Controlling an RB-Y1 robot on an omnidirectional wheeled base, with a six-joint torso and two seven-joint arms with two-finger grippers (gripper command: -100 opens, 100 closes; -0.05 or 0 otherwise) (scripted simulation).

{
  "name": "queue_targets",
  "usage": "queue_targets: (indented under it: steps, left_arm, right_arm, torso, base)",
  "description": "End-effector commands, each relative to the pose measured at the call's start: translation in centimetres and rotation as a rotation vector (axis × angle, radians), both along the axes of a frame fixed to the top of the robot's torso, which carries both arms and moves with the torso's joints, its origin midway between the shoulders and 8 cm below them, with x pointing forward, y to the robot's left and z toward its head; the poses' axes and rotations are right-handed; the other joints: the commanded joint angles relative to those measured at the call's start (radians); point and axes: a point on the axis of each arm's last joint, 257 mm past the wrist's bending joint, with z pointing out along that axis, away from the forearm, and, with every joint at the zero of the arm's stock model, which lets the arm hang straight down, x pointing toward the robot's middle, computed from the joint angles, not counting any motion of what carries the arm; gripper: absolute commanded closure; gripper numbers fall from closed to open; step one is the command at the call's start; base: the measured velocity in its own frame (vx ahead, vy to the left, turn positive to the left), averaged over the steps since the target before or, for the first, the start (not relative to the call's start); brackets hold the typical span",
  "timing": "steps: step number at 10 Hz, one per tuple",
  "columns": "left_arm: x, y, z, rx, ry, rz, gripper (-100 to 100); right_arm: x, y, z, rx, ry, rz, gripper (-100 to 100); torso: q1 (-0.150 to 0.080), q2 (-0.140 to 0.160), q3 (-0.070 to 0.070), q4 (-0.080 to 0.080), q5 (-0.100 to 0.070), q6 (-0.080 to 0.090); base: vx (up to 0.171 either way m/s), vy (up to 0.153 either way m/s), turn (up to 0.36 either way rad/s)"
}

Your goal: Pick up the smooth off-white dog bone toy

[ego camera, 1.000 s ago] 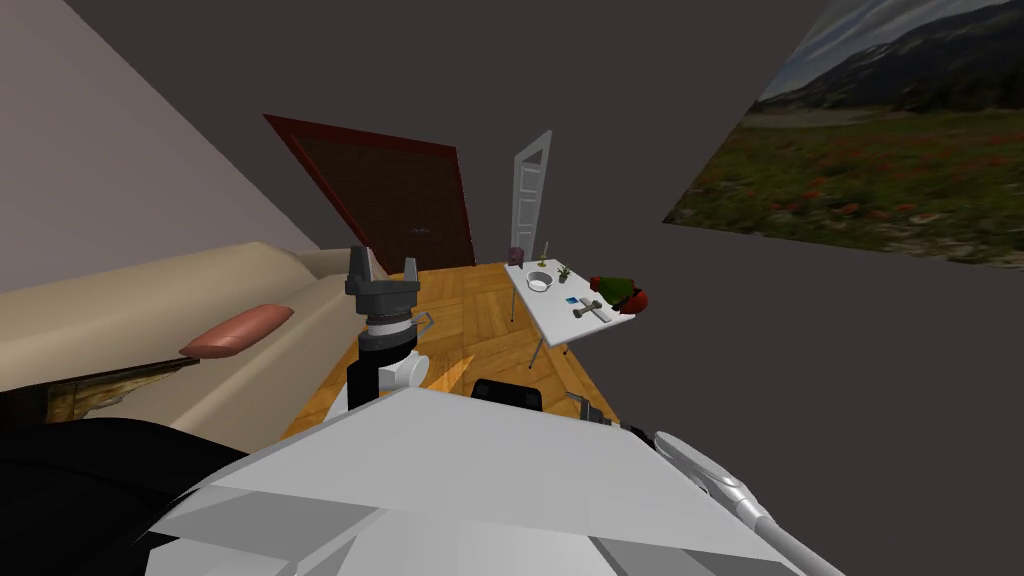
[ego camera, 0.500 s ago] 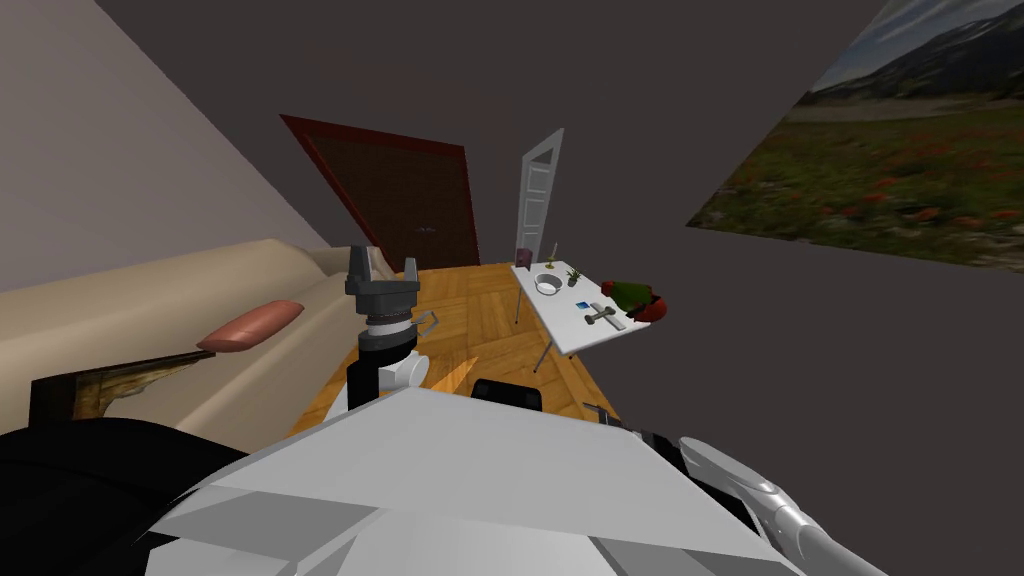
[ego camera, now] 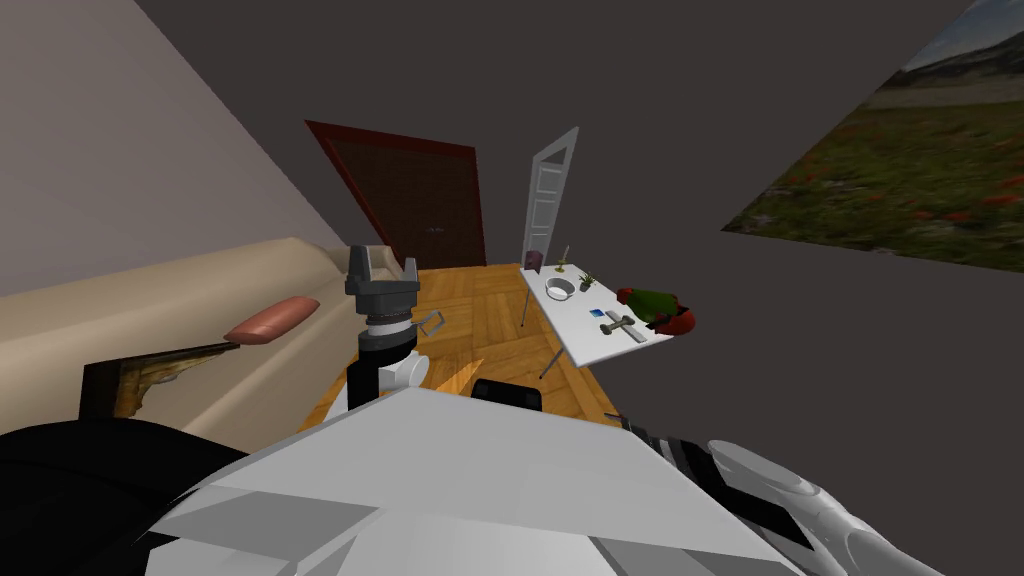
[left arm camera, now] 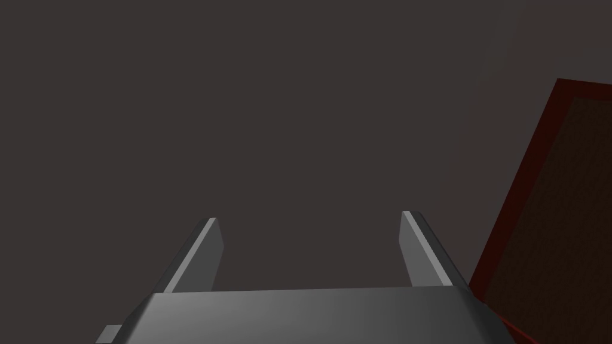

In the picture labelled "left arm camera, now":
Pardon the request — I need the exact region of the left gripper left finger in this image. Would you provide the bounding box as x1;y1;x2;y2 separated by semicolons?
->
152;217;225;294

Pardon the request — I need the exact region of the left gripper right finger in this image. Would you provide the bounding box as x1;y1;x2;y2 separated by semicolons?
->
399;210;469;288

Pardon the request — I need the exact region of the dark red framed door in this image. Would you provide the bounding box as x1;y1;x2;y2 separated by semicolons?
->
468;78;612;344

